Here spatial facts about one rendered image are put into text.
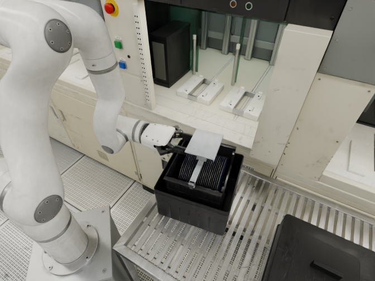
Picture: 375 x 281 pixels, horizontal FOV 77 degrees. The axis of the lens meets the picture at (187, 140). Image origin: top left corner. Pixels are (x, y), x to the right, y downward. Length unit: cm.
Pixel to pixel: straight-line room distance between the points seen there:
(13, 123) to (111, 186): 154
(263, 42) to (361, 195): 113
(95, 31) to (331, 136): 82
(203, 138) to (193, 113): 47
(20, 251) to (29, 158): 148
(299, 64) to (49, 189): 75
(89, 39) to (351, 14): 66
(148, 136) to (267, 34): 124
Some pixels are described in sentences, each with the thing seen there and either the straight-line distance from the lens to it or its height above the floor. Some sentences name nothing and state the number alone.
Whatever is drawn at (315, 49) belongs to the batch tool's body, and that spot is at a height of 136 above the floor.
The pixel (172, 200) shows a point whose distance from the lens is 86.
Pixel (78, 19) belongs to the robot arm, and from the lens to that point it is 65.
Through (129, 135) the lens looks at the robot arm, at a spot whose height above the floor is 107.
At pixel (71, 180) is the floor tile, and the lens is 225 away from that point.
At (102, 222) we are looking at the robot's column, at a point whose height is 76.
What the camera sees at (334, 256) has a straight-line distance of 94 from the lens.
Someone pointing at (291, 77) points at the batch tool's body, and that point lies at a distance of 81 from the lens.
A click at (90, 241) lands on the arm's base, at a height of 77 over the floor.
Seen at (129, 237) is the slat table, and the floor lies 76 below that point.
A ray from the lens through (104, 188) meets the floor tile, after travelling 209.
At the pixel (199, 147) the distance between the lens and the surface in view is 76.
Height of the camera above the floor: 163
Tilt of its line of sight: 44 degrees down
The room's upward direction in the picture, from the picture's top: straight up
